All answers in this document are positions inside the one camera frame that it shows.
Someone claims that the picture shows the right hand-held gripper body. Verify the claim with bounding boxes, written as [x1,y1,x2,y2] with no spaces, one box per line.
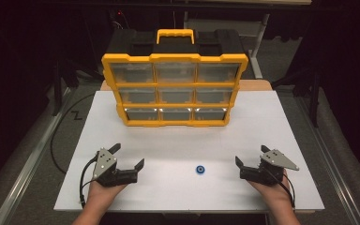
[239,149,300,188]

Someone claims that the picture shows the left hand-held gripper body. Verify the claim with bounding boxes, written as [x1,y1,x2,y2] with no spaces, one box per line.
[92,148,139,188]

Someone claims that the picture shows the clear plastic drawer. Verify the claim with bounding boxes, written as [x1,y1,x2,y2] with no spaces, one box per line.
[154,61,198,83]

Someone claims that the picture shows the yellow and black organizer cabinet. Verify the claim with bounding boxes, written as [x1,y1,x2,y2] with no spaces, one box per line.
[101,28,249,128]

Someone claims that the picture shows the person's left hand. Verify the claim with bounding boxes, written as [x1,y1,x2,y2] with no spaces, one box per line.
[87,179,128,205]

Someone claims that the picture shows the person's right hand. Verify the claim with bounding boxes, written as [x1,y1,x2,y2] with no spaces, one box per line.
[247,170,292,207]

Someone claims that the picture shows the black stand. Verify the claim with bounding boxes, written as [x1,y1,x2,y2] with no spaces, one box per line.
[52,59,76,117]
[271,67,323,128]

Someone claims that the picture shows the rows of clear drawers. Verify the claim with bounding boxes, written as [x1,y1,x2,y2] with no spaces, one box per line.
[110,61,242,122]

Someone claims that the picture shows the left hand-held gripper cable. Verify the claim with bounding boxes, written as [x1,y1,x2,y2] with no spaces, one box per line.
[79,156,99,209]

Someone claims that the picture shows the hand-held gripper cable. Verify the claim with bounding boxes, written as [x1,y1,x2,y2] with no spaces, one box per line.
[263,168,296,209]
[79,156,99,209]

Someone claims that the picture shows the right hand-held gripper cable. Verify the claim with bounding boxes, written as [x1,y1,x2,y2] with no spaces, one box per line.
[263,168,296,209]

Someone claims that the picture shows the black floor cable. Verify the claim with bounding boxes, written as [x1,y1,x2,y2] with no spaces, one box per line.
[50,93,97,174]

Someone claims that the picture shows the metal floor rail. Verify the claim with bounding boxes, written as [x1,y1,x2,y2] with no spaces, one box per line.
[0,87,76,225]
[296,97,360,225]

